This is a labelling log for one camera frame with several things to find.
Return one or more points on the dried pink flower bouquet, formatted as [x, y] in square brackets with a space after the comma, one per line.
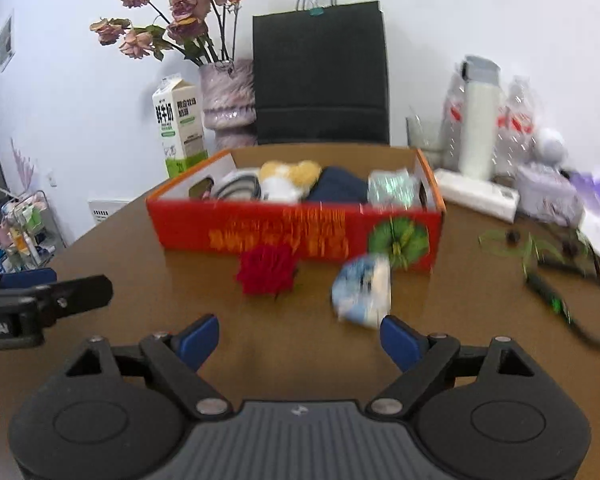
[203, 31]

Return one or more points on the clear crinkled plastic bag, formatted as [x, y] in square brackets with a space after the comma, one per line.
[397, 188]

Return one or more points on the wire rack with supplies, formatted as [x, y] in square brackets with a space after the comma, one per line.
[29, 235]

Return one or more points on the black paper shopping bag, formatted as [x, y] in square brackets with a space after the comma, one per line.
[320, 74]

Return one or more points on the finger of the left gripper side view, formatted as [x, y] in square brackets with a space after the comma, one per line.
[27, 279]

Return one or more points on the white round speaker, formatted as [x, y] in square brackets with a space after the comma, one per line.
[549, 147]

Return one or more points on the right clear water bottle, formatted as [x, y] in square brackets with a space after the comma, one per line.
[515, 128]

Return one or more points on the white box on floor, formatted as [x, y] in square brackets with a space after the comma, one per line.
[103, 208]

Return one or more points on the left clear water bottle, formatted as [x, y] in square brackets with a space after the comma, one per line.
[452, 121]

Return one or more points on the purple marbled vase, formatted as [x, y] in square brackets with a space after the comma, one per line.
[229, 103]

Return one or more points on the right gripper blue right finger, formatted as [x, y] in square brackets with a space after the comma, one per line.
[401, 343]

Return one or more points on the clear water bottle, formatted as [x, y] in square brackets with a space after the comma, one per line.
[515, 128]
[452, 121]

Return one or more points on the white green milk carton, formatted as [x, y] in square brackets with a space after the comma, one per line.
[179, 121]

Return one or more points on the red cardboard box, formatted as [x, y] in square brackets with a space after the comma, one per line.
[319, 231]

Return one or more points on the yellow white plush hamster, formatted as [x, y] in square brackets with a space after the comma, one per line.
[288, 183]

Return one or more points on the clear drinking glass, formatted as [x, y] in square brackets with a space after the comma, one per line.
[425, 135]

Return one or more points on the red knitted cloth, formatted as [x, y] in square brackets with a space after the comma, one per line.
[267, 270]

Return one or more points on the lavender tissue box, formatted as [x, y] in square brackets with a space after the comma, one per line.
[546, 195]

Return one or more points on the blue white snack packet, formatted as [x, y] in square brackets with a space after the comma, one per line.
[361, 292]

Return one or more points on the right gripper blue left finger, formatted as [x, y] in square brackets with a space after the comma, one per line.
[196, 343]

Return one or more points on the navy blue zip pouch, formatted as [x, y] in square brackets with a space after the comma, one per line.
[339, 186]

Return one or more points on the white thermos bottle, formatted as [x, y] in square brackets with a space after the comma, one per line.
[479, 117]

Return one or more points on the purple plastic bag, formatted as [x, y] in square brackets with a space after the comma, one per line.
[588, 190]

